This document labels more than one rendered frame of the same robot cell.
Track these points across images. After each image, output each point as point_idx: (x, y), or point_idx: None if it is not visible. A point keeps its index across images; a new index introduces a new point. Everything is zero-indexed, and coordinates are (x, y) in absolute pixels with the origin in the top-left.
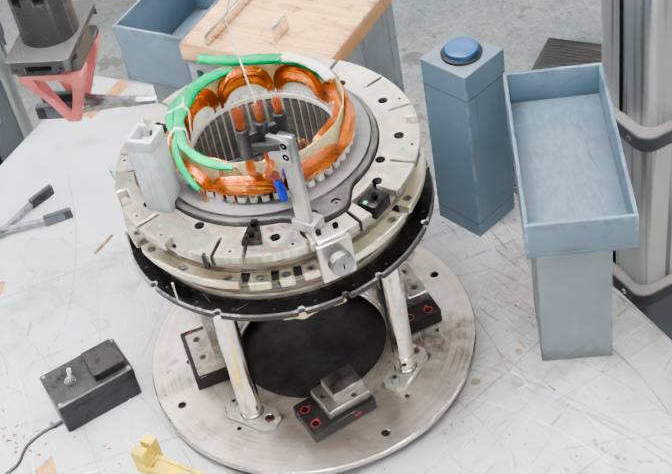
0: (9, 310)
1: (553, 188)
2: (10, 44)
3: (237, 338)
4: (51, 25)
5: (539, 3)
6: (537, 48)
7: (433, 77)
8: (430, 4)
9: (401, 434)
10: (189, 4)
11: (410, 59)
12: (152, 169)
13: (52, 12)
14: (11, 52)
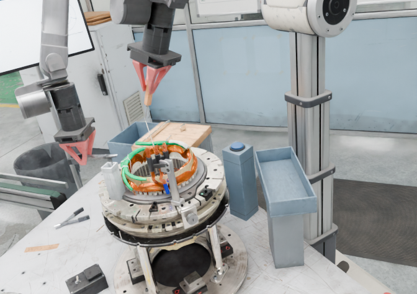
0: (59, 254)
1: (278, 191)
2: (84, 176)
3: (147, 258)
4: (74, 121)
5: None
6: (256, 173)
7: (226, 156)
8: (221, 161)
9: None
10: (137, 139)
11: None
12: (112, 180)
13: (74, 116)
14: (56, 133)
